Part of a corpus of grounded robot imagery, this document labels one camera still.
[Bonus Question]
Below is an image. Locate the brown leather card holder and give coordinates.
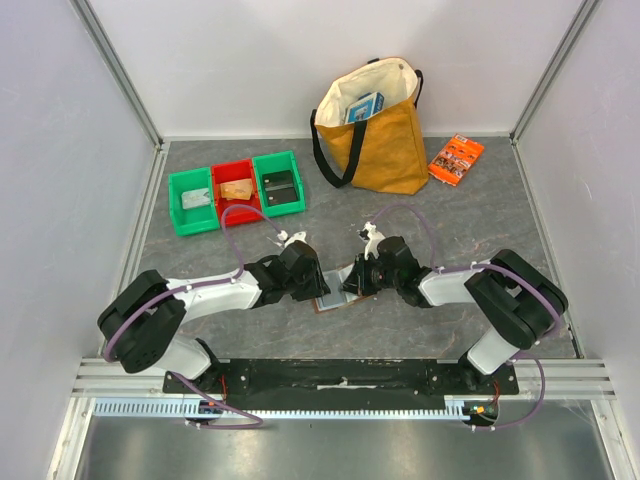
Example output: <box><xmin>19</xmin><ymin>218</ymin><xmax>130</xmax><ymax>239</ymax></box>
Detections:
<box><xmin>312</xmin><ymin>264</ymin><xmax>369</xmax><ymax>314</ymax></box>

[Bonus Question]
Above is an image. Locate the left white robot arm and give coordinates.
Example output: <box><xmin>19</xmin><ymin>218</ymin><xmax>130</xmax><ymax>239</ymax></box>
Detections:
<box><xmin>97</xmin><ymin>240</ymin><xmax>330</xmax><ymax>393</ymax></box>

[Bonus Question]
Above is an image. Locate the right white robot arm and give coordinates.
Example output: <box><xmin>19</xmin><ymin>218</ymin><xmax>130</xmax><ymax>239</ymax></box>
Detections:
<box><xmin>341</xmin><ymin>236</ymin><xmax>569</xmax><ymax>394</ymax></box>

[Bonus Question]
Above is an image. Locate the black card stack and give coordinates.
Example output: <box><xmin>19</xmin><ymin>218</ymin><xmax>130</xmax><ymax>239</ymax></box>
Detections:
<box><xmin>261</xmin><ymin>170</ymin><xmax>299</xmax><ymax>207</ymax></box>

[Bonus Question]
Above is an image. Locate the right green plastic bin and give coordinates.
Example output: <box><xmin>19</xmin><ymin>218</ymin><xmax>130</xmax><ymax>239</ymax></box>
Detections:
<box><xmin>252</xmin><ymin>150</ymin><xmax>306</xmax><ymax>218</ymax></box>

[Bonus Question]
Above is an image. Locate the green plastic bin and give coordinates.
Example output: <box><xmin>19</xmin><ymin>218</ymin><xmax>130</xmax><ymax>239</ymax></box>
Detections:
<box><xmin>252</xmin><ymin>150</ymin><xmax>306</xmax><ymax>218</ymax></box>
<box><xmin>169</xmin><ymin>168</ymin><xmax>220</xmax><ymax>236</ymax></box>

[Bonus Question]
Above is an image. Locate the red plastic bin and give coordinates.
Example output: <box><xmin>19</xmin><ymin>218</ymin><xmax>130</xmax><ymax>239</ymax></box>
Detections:
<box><xmin>211</xmin><ymin>158</ymin><xmax>262</xmax><ymax>227</ymax></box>

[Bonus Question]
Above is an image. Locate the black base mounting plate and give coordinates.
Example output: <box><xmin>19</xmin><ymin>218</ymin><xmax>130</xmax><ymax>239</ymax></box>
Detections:
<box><xmin>194</xmin><ymin>359</ymin><xmax>519</xmax><ymax>409</ymax></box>

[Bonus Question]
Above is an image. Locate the orange snack packet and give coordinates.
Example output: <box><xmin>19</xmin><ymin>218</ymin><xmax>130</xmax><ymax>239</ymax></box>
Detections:
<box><xmin>428</xmin><ymin>134</ymin><xmax>485</xmax><ymax>187</ymax></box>

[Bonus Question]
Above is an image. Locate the left green plastic bin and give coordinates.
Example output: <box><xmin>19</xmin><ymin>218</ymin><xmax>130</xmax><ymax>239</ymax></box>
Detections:
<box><xmin>169</xmin><ymin>168</ymin><xmax>220</xmax><ymax>236</ymax></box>

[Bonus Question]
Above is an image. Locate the mustard tote bag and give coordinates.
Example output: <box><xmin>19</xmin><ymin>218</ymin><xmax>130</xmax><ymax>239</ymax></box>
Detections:
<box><xmin>310</xmin><ymin>57</ymin><xmax>429</xmax><ymax>195</ymax></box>

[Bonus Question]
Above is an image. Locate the blue box in bag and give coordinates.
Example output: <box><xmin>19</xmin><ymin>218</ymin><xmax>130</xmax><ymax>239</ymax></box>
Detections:
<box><xmin>344</xmin><ymin>91</ymin><xmax>385</xmax><ymax>124</ymax></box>

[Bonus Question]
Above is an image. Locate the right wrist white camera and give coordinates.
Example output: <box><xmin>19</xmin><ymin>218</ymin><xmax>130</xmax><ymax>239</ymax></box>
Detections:
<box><xmin>358</xmin><ymin>222</ymin><xmax>385</xmax><ymax>259</ymax></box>

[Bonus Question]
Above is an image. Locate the front aluminium rail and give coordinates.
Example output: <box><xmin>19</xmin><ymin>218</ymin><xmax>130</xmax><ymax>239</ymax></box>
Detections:
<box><xmin>71</xmin><ymin>358</ymin><xmax>616</xmax><ymax>401</ymax></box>

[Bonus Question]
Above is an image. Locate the grey slotted cable duct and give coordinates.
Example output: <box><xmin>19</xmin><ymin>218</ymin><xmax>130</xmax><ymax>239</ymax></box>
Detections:
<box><xmin>93</xmin><ymin>397</ymin><xmax>470</xmax><ymax>421</ymax></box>

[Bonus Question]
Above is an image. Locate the right aluminium frame post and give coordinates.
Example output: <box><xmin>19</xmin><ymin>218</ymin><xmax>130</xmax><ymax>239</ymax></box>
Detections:
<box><xmin>509</xmin><ymin>0</ymin><xmax>601</xmax><ymax>145</ymax></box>

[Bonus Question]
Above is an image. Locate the aluminium frame post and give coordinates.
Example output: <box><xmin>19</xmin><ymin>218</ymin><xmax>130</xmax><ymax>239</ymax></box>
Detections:
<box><xmin>509</xmin><ymin>0</ymin><xmax>601</xmax><ymax>145</ymax></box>
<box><xmin>70</xmin><ymin>0</ymin><xmax>164</xmax><ymax>149</ymax></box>

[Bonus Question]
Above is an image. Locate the left aluminium frame post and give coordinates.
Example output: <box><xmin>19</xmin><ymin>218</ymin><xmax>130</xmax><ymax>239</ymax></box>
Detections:
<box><xmin>70</xmin><ymin>0</ymin><xmax>164</xmax><ymax>149</ymax></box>

